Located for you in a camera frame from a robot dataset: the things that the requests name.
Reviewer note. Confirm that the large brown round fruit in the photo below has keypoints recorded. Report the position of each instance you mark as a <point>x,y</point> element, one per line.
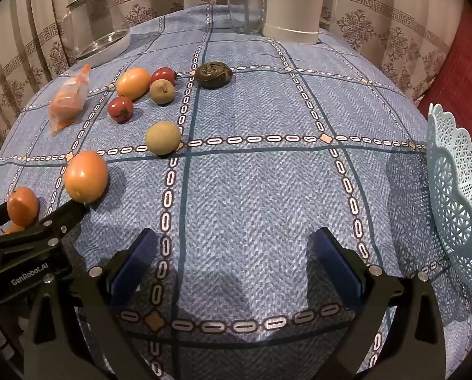
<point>162,137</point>

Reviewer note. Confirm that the dark brown wrinkled fruit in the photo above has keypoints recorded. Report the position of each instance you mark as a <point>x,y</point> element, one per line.
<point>213,74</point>

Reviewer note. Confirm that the light blue lattice basket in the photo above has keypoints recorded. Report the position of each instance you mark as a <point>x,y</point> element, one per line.
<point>461,198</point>

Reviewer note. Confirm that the glass kettle with white base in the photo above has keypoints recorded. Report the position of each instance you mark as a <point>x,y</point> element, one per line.
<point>97,27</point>

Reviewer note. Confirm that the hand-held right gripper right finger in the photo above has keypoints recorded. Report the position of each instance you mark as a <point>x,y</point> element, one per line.
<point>339,269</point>

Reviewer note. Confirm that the clear bag of orange pieces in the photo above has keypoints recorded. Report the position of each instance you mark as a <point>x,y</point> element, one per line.
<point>67,99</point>

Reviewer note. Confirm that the large smooth orange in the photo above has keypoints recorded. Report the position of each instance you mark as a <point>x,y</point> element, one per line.
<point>86,176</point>

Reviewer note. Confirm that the red quilted mattress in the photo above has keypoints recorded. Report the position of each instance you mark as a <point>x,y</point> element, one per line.
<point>465,67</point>

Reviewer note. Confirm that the small brown round fruit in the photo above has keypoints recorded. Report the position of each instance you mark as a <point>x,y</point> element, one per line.
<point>162,92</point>

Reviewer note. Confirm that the red round fruit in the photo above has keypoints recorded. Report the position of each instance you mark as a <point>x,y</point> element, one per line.
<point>162,76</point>
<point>120,109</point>

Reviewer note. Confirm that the white thermos jug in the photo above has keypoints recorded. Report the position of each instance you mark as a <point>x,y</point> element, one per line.
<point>295,0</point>

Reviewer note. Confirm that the small orange tangerine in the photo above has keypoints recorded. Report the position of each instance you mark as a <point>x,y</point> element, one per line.
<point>22,206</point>

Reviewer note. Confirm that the beige patterned curtain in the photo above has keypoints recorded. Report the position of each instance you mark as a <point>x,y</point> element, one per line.
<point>378,27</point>

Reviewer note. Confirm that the blue checked tablecloth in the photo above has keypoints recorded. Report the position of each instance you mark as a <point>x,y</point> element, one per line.
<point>259,190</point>

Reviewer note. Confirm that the yellow-orange oval fruit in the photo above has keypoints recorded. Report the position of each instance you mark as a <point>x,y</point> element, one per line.
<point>133,83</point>

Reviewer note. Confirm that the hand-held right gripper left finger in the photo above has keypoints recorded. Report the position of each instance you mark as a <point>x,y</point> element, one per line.
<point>135,267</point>

